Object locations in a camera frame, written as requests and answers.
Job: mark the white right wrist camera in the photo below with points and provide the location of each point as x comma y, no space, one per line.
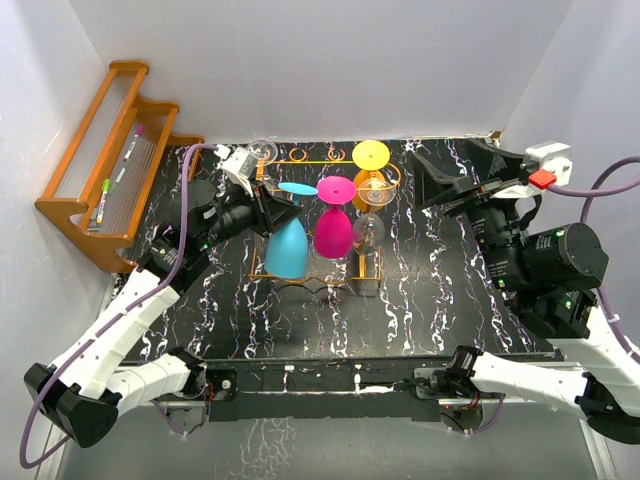
552,165

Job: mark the yellow plastic wine glass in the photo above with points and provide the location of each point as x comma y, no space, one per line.
370,156

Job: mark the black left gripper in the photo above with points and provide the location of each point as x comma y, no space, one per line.
270,212

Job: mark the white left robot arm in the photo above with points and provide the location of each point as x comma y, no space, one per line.
81,391

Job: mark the tall clear wine glass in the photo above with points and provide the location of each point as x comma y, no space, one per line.
265,152

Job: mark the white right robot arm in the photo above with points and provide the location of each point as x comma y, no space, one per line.
549,280

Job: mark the gold wire wine glass rack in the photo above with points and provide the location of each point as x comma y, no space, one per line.
369,268

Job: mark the blue plastic wine glass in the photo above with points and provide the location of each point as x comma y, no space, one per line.
287,251

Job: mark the pink cap marker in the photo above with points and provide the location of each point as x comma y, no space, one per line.
137,135

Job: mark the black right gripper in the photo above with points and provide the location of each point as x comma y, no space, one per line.
433,187

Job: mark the pink plastic wine glass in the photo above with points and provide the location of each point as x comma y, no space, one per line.
333,235

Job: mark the short clear glass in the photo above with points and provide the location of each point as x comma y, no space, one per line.
369,229

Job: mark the orange wooden shelf rack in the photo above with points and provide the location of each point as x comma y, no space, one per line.
96,152

